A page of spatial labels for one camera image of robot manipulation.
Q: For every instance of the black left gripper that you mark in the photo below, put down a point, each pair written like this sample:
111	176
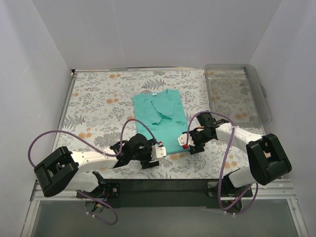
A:
149	156

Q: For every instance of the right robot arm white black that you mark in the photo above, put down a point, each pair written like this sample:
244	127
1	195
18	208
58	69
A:
267	160

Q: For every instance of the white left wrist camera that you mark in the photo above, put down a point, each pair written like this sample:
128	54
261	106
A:
158	151

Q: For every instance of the clear plastic bin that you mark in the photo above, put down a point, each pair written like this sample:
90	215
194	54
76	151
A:
235	91

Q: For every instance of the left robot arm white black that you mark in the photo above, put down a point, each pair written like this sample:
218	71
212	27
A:
69	170

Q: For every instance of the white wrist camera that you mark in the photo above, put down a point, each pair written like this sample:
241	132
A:
182	140
158	151

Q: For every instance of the floral patterned table mat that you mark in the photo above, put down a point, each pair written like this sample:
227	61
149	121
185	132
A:
100	110

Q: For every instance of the aluminium frame rail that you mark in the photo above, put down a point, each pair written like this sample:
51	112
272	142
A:
279	189

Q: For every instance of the teal green t-shirt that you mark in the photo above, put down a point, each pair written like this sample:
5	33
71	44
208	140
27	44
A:
164	115

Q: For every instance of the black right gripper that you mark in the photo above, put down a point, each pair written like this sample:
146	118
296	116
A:
195	140

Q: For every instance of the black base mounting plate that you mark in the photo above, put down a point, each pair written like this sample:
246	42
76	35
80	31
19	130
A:
158	193

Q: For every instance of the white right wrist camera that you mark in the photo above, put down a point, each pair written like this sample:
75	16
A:
182	140

